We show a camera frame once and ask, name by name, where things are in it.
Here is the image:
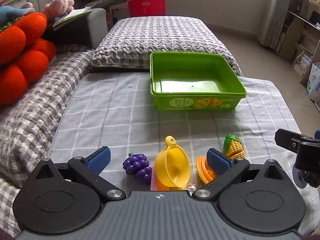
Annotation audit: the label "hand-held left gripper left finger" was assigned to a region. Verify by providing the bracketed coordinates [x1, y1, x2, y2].
[24, 146, 127, 202]

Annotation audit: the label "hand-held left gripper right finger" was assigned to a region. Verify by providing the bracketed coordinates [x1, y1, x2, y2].
[191, 147, 296, 202]

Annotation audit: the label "orange toy disc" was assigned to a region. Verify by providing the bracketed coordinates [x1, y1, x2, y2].
[196, 156, 218, 184]

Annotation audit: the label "toy corn cob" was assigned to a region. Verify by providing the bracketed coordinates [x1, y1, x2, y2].
[223, 134, 247, 159]

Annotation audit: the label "purple toy grapes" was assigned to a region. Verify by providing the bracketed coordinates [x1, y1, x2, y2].
[122, 153, 152, 186]

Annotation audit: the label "yellow toy funnel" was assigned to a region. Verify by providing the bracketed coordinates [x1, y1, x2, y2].
[155, 135, 191, 188]

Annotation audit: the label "pink toy block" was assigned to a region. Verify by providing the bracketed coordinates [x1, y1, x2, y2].
[151, 162, 173, 192]

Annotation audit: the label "green plastic box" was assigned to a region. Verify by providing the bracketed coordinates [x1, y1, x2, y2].
[149, 52, 247, 111]

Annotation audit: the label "white cardboard box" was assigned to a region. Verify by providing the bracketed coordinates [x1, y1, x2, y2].
[306, 62, 320, 103]

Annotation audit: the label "grey checked bed sheet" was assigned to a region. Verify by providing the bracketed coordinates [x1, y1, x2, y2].
[46, 72, 320, 220]

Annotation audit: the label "grey quilted sofa cover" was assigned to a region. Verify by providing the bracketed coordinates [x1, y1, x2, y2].
[0, 44, 97, 237]

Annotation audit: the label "wooden shelf unit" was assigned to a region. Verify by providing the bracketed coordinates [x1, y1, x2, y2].
[277, 0, 320, 85]

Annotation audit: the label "orange plush cushion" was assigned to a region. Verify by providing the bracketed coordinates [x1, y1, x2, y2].
[0, 12, 57, 105]

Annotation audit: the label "grey curtain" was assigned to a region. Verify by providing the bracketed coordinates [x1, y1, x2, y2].
[257, 0, 300, 47]

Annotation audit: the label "grey sofa armrest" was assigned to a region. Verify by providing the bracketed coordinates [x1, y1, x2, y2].
[42, 8, 107, 50]

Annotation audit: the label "grey quilted cushion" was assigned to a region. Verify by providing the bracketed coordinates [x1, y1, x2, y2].
[90, 17, 243, 77]

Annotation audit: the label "open booklet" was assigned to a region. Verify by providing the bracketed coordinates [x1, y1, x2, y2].
[52, 5, 95, 32]

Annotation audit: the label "pink plush toy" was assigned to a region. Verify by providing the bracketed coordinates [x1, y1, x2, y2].
[41, 0, 75, 20]

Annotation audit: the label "red plastic stool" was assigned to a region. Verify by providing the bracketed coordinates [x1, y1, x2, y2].
[128, 0, 167, 18]

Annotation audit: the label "blue plush toy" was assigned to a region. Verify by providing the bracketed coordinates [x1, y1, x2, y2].
[0, 2, 35, 28]

